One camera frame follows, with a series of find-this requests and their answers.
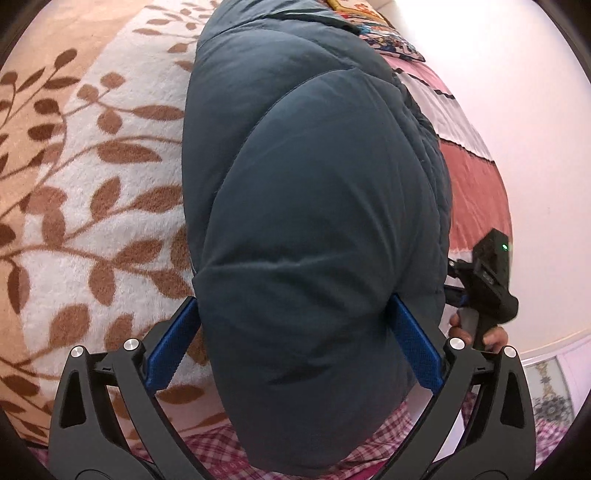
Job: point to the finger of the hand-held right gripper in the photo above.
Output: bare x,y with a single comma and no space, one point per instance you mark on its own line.
451,295

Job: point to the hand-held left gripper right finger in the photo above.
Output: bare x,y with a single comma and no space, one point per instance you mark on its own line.
418,344

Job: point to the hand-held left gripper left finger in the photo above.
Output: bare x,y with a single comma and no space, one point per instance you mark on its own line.
171,344

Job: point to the dark teal puffer jacket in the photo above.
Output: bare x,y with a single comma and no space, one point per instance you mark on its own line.
314,207

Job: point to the person's right hand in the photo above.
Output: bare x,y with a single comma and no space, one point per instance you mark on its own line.
494,339

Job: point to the pink red patchwork blanket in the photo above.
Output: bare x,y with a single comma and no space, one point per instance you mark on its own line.
475,198

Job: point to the person's plaid clothing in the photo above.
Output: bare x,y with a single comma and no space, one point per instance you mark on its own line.
221,454

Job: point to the leaf print beige blanket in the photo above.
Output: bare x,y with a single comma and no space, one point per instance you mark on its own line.
92,184

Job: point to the colourful printed pillow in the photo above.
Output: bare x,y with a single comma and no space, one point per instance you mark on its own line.
392,41

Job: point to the yellow printed pillow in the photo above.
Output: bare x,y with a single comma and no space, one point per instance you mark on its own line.
358,8

